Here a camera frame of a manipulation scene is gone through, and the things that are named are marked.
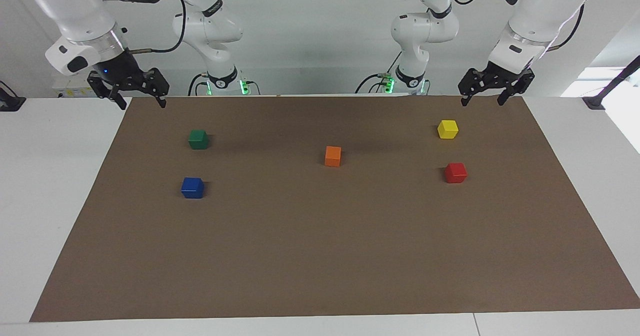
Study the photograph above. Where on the white box with yellow label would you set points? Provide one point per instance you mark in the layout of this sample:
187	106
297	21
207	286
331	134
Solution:
75	91

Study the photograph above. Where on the blue block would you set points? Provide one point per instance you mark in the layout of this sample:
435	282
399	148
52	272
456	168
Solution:
192	188

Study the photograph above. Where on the red block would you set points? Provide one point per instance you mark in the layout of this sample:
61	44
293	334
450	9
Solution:
455	173

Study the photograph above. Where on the black table clamp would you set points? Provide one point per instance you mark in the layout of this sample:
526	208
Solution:
9	101

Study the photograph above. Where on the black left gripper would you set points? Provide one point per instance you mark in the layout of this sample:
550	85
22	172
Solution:
505	70

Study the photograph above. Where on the green block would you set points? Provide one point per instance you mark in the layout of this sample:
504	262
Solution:
198	139

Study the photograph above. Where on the yellow block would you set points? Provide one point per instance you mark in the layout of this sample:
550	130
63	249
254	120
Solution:
448	129

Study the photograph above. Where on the brown paper mat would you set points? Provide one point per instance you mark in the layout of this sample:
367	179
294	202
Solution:
320	246

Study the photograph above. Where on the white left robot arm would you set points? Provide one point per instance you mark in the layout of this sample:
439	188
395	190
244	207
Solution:
540	5

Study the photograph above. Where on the black angled stand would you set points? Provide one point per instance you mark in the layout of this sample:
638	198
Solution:
612	83

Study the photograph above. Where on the orange block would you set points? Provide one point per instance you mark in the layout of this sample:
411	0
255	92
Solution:
333	156

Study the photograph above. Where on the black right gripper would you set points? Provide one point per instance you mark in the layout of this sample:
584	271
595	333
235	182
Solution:
120	70

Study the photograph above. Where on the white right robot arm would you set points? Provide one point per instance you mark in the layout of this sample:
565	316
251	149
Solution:
75	5

